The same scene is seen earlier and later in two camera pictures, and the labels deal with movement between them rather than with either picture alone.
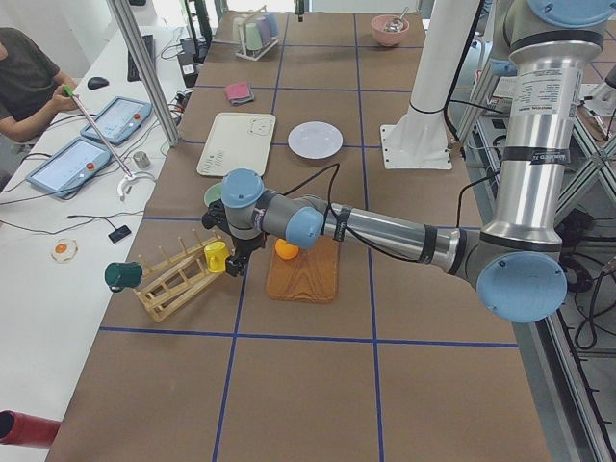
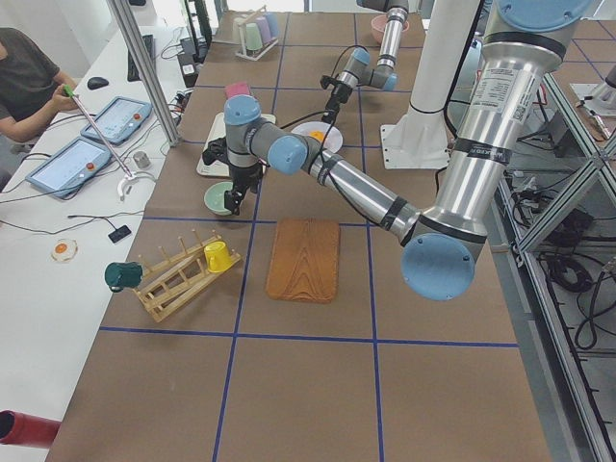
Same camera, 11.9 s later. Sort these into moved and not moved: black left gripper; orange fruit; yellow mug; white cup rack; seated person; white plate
Moved: orange fruit; black left gripper
Not moved: yellow mug; seated person; white plate; white cup rack
